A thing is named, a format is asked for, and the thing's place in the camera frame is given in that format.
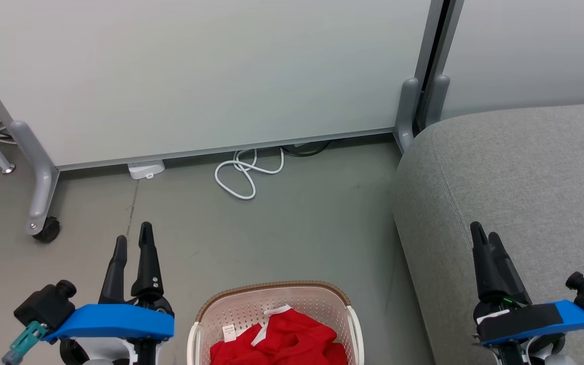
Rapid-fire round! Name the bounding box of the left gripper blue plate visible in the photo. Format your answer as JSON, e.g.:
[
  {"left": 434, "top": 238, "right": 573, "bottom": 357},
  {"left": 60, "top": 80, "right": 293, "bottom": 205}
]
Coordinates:
[{"left": 44, "top": 222, "right": 175, "bottom": 365}]

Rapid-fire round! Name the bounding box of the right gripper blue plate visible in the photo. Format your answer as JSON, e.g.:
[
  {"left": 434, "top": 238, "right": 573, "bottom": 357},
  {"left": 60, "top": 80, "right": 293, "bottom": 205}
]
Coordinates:
[{"left": 470, "top": 222, "right": 584, "bottom": 365}]

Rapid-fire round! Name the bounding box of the red garment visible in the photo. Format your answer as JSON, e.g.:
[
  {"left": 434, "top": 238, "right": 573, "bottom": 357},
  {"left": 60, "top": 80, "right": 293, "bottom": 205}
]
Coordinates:
[{"left": 210, "top": 306, "right": 348, "bottom": 365}]

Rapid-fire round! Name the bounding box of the grey fabric sofa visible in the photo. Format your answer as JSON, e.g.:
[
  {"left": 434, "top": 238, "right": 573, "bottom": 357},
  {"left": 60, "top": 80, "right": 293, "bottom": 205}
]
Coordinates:
[{"left": 392, "top": 101, "right": 584, "bottom": 365}]

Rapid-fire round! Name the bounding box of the black caster wheel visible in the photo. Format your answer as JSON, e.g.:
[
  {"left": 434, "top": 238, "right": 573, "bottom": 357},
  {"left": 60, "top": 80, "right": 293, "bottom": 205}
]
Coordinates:
[{"left": 33, "top": 216, "right": 61, "bottom": 243}]

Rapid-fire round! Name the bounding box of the white power strip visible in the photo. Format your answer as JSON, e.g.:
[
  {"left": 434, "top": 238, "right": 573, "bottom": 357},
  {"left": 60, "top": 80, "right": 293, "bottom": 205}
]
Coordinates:
[{"left": 127, "top": 160, "right": 166, "bottom": 180}]

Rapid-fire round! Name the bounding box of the white perforated laundry basket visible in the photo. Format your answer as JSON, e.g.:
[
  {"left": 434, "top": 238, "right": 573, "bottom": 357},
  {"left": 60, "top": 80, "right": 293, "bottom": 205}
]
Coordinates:
[{"left": 187, "top": 281, "right": 364, "bottom": 365}]

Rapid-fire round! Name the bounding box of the long grey partition foot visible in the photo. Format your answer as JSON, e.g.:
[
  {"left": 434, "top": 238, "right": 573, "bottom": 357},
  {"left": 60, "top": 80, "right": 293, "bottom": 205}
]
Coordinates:
[{"left": 9, "top": 120, "right": 60, "bottom": 237}]

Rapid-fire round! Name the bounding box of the short grey partition foot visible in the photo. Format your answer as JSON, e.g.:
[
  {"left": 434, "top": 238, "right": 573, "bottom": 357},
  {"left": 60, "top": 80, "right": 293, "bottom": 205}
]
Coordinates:
[
  {"left": 394, "top": 77, "right": 420, "bottom": 154},
  {"left": 423, "top": 75, "right": 451, "bottom": 128}
]

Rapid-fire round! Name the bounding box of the wide white partition panel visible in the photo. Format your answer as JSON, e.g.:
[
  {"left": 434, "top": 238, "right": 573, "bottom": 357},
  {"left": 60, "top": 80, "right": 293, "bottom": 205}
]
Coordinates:
[{"left": 0, "top": 0, "right": 449, "bottom": 171}]

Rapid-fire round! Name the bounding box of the teal cable connector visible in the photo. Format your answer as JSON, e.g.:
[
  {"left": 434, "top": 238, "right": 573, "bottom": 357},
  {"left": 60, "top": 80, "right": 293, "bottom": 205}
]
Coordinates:
[{"left": 2, "top": 321, "right": 49, "bottom": 365}]

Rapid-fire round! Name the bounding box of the white coiled cable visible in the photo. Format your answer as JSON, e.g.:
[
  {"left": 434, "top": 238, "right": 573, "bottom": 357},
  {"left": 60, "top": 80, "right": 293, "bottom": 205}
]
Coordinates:
[{"left": 214, "top": 148, "right": 285, "bottom": 200}]

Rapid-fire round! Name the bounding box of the black floor cable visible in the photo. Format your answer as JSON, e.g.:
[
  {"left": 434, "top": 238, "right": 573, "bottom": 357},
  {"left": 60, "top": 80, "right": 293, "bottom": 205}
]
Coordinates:
[{"left": 280, "top": 140, "right": 333, "bottom": 157}]

